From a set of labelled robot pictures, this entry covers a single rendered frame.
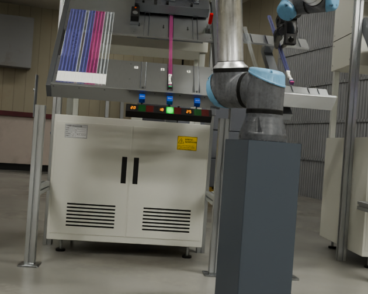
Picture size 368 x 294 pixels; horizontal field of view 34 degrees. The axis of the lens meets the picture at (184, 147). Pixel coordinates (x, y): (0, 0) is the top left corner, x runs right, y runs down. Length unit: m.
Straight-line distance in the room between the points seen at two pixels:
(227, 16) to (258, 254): 0.75
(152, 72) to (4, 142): 6.51
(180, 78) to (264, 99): 0.71
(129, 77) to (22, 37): 8.86
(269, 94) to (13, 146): 7.26
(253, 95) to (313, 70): 5.75
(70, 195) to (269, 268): 1.17
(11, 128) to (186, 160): 6.34
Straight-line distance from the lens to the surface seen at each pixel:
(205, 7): 2.83
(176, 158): 2.73
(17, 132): 8.92
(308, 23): 7.90
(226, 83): 1.95
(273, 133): 1.86
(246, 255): 1.84
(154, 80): 2.49
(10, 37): 11.29
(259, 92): 1.88
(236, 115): 5.76
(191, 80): 2.51
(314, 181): 7.38
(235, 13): 1.98
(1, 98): 11.51
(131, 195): 2.73
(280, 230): 1.87
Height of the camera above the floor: 0.52
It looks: level
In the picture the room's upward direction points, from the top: 4 degrees clockwise
